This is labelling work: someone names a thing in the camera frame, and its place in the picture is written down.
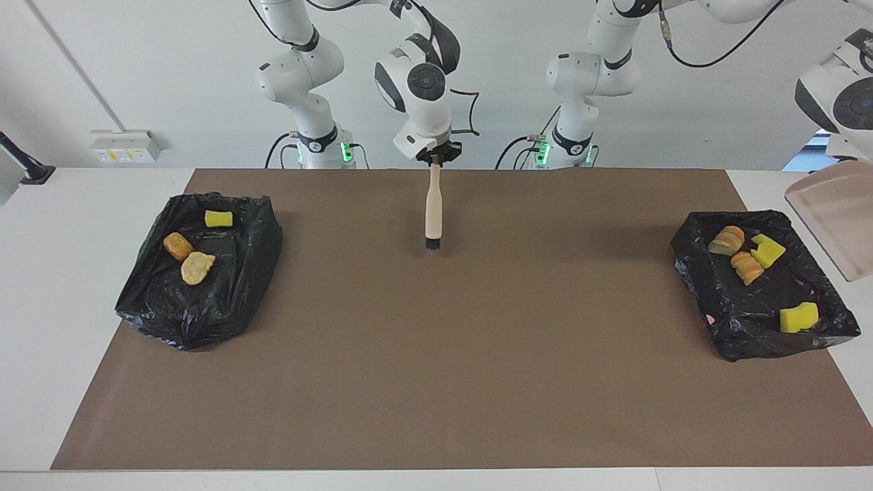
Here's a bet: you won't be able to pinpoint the beige brush black bristles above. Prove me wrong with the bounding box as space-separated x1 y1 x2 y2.
424 162 444 250

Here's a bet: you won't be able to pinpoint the striped toy croissant piece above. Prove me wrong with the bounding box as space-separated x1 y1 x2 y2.
730 251 765 286
181 251 217 286

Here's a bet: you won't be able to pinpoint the brown toy nugget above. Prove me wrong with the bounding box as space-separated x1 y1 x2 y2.
163 232 194 262

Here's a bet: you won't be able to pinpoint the pale yellow sponge chunk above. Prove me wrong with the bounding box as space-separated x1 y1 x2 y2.
707 225 745 256

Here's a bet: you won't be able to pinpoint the yellow boot-shaped sponge piece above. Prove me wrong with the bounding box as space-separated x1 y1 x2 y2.
780 302 820 334
750 233 787 269

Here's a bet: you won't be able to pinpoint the beige plastic dustpan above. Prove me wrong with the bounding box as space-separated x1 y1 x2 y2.
784 160 873 282

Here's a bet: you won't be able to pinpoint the black bag lined bin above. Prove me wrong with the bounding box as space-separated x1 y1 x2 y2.
115 192 284 351

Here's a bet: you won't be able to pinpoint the black bag bin pink mark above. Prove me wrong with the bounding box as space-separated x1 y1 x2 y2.
670 209 861 362

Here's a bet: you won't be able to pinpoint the brown table mat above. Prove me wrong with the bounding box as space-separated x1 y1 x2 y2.
51 168 873 471

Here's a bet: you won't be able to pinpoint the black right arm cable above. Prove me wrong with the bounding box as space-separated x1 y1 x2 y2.
392 0 482 137

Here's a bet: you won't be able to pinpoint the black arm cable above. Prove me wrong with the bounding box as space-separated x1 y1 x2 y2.
658 0 788 69
392 0 482 137

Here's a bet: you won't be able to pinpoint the black base power cable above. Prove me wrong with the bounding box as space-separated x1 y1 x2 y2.
496 135 546 170
265 133 295 169

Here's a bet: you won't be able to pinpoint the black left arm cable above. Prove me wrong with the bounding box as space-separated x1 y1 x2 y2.
658 0 788 69

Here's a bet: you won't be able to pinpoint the white wall socket box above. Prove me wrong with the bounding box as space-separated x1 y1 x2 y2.
90 130 164 164

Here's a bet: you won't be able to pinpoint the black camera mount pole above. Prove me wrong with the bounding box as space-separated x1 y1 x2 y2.
810 131 873 190
0 130 57 186

